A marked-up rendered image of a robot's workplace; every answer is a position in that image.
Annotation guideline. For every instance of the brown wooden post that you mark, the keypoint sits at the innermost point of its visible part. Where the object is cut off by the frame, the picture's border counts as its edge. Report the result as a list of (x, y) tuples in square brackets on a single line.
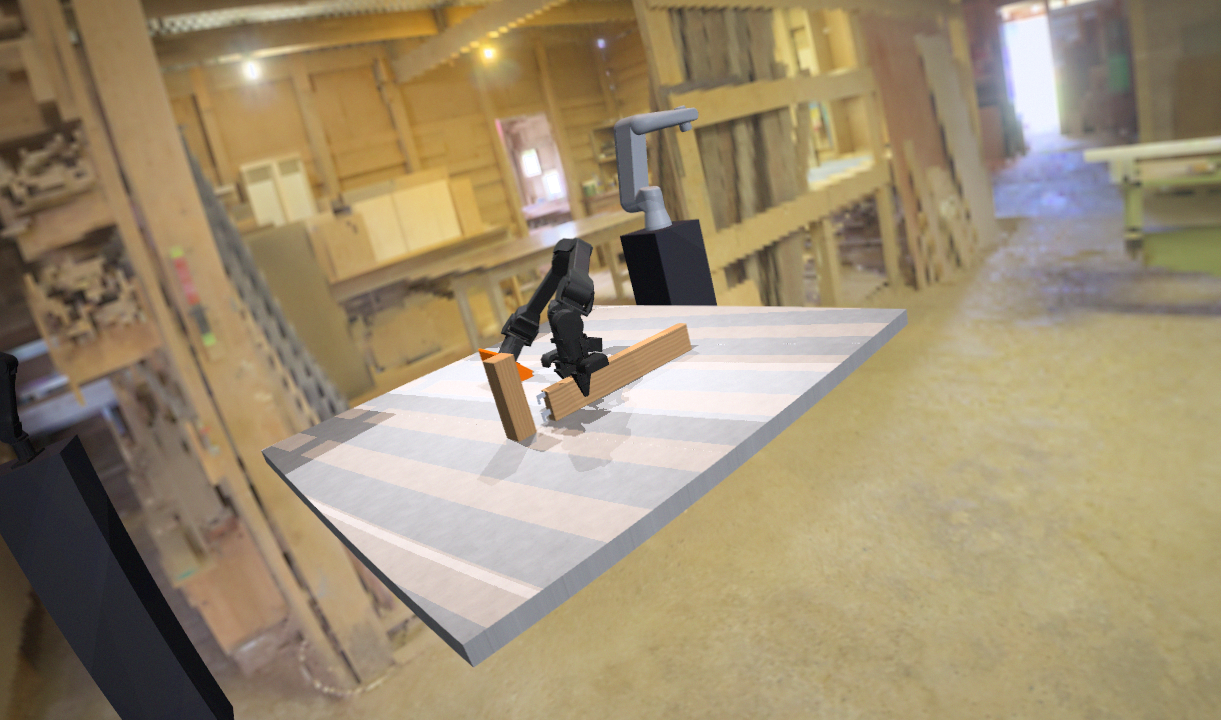
[(507, 389)]

